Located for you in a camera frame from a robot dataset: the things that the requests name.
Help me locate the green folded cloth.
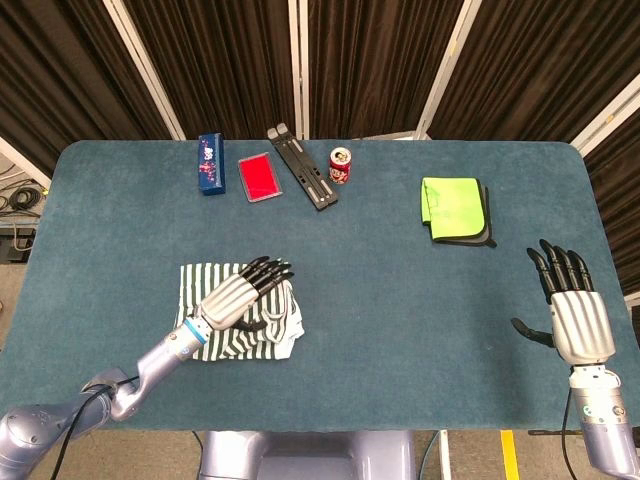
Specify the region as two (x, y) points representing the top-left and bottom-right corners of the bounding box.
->
(424, 178), (499, 249)

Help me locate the teal felt table cover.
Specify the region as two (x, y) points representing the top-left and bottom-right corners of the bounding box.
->
(0, 139), (640, 434)

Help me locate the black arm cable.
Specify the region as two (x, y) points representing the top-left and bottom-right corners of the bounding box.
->
(559, 388), (577, 480)
(49, 376), (140, 480)

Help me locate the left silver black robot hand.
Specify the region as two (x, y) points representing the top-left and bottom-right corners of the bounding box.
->
(192, 255), (297, 335)

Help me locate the black folding laptop stand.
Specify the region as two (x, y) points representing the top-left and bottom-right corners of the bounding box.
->
(266, 126), (340, 213)

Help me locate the white table leg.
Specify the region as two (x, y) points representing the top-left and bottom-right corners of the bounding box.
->
(437, 428), (453, 480)

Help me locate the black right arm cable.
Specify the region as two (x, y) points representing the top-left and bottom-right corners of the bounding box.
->
(559, 388), (577, 480)

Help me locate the red ink pad case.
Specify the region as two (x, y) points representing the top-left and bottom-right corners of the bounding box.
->
(237, 152), (286, 204)

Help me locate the blue patterned rectangular box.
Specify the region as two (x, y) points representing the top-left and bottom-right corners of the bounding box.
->
(197, 132), (227, 196)

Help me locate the red cartoon drink can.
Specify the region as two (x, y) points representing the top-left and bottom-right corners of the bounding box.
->
(327, 146), (354, 187)

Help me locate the green white striped t-shirt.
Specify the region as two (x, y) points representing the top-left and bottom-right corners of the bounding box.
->
(171, 260), (308, 363)

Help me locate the dark pleated partition panel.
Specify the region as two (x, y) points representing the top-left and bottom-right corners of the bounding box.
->
(0, 0), (174, 177)
(415, 0), (640, 146)
(102, 0), (303, 142)
(298, 0), (482, 141)
(569, 74), (640, 296)

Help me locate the grey-purple robot torso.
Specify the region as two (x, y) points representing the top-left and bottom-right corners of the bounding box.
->
(198, 428), (417, 480)

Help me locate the green microfibre cloth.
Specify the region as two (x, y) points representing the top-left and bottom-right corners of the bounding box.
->
(421, 176), (487, 241)

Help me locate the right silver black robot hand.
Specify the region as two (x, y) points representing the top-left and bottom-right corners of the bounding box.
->
(510, 239), (618, 368)

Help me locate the black floor cable bundle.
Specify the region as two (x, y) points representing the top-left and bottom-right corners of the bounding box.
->
(0, 164), (51, 261)

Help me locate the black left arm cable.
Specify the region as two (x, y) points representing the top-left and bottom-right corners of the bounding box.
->
(49, 376), (140, 480)

